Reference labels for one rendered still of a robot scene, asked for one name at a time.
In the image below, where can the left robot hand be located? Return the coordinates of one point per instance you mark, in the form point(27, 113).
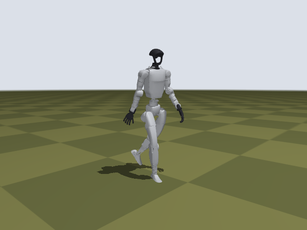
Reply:
point(181, 113)

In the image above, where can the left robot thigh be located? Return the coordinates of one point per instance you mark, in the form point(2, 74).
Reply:
point(160, 122)

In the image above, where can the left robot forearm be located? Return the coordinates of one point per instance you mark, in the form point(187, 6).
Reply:
point(173, 99)

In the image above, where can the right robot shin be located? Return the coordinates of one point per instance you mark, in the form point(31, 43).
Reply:
point(153, 155)

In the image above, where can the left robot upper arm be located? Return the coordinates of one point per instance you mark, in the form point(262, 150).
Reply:
point(168, 89)

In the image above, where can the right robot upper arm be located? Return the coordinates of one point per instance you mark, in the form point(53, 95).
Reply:
point(142, 75)

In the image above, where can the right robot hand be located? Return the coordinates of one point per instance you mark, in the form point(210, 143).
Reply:
point(129, 117)

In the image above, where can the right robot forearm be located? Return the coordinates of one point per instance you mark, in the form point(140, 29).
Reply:
point(135, 102)

